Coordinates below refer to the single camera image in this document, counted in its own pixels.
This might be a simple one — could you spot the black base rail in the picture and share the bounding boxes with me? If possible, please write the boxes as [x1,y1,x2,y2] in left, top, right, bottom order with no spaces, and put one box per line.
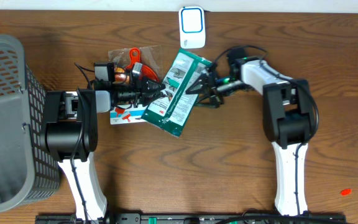
[34,209,347,224]

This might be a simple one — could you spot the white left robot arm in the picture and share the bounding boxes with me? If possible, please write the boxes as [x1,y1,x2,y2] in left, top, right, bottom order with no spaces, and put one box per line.
[40,77,165,223]

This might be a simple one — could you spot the grey plastic basket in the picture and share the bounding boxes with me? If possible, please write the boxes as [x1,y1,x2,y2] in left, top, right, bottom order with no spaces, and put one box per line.
[0,35,60,213]

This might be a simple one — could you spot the small red floor marker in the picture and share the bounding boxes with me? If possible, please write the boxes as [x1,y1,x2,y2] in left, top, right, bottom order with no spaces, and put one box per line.
[340,189,352,196]

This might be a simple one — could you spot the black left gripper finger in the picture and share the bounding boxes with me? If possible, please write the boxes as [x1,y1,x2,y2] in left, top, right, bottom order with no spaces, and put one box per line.
[140,77,166,92]
[138,91,165,106]

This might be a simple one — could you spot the red packaged item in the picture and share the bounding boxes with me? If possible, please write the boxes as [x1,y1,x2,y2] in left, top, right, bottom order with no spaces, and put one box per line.
[108,46,160,125]

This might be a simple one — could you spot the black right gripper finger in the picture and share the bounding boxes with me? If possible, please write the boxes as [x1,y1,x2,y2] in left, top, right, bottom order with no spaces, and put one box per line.
[185,74,211,95]
[195,98,224,109]

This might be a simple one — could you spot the green packaged item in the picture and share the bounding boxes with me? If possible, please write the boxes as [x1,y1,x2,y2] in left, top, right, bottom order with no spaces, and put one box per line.
[141,49,211,137]

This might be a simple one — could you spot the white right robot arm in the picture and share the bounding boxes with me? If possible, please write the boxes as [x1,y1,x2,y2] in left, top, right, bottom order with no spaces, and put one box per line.
[185,45,319,216]

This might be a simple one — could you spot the white barcode scanner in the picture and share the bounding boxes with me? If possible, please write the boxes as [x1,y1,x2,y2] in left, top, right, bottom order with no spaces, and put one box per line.
[178,6,206,49]

